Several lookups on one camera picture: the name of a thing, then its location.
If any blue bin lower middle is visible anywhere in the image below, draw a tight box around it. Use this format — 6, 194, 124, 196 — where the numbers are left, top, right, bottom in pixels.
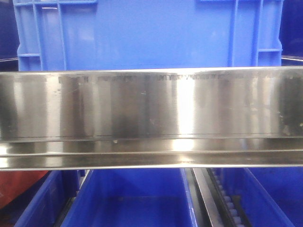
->
61, 168, 197, 227

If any blue bin lower left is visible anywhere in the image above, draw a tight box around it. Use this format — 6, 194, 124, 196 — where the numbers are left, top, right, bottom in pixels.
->
15, 170, 80, 227

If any blue bin upper shelf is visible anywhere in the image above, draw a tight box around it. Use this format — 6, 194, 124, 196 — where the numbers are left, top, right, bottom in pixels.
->
13, 0, 283, 71

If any blue bin lower right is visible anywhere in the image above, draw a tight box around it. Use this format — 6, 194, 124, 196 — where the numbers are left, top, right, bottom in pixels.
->
215, 167, 303, 227

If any stainless steel shelf rail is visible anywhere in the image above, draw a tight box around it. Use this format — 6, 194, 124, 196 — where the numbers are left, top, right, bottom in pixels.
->
0, 66, 303, 171

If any blue bin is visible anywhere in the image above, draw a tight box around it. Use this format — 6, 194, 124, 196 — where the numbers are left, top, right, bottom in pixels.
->
15, 170, 80, 227
215, 167, 303, 227
61, 168, 197, 227

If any metal roller track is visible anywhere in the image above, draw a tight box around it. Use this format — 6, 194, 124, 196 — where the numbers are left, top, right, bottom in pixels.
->
185, 168, 251, 227

